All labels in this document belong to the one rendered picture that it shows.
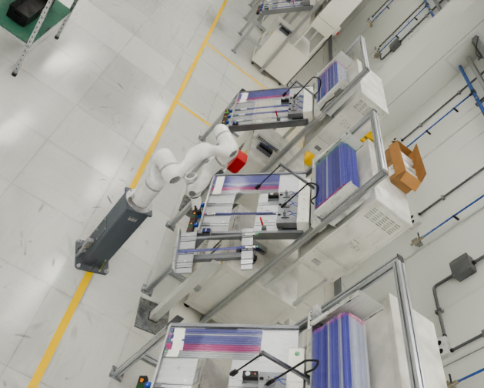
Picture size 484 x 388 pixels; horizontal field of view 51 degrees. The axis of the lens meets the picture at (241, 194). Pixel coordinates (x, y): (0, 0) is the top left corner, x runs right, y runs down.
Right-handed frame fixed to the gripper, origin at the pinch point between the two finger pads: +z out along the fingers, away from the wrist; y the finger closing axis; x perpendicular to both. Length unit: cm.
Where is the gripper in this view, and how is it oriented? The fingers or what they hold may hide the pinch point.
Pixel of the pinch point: (198, 212)
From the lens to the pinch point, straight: 359.4
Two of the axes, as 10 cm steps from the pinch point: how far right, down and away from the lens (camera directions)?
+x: 9.8, -0.2, -1.7
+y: -1.2, 6.0, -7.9
